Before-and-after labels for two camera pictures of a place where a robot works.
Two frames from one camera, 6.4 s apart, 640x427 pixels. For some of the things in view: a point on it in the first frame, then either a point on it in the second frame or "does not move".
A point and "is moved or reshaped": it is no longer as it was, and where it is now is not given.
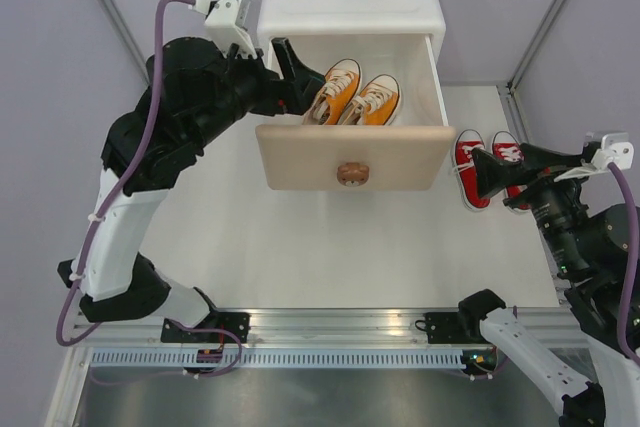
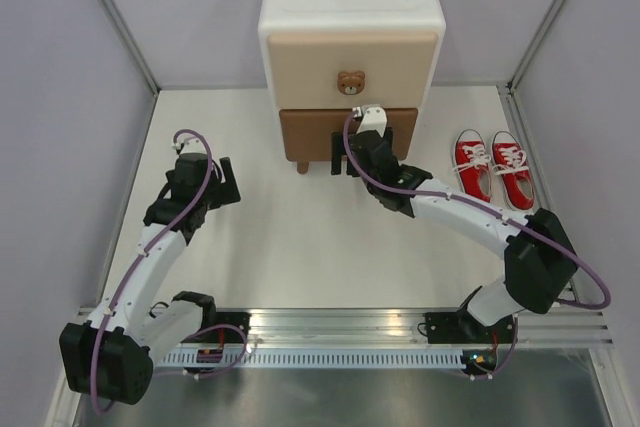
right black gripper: x=493 y=173 → x=336 y=156
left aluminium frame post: x=109 y=7 does not move
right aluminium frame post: x=508 y=89 does not move
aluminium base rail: x=298 y=331 does not move
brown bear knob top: x=353 y=174 is moved or reshaped
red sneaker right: x=506 y=147 does not move
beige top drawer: x=414 y=153 is moved or reshaped
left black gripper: x=276 y=90 → x=225 y=192
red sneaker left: x=465 y=169 does not move
